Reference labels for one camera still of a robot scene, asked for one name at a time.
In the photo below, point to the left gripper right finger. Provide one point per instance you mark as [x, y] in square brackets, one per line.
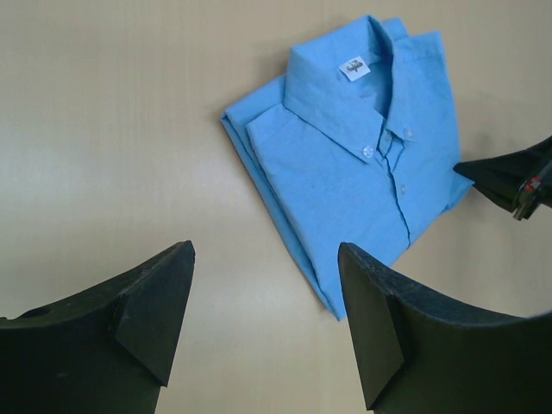
[420, 351]

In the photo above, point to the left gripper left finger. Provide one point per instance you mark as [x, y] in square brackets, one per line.
[107, 349]

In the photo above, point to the light blue long sleeve shirt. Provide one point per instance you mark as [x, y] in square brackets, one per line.
[356, 142]

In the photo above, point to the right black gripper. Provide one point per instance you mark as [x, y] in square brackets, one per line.
[518, 182]

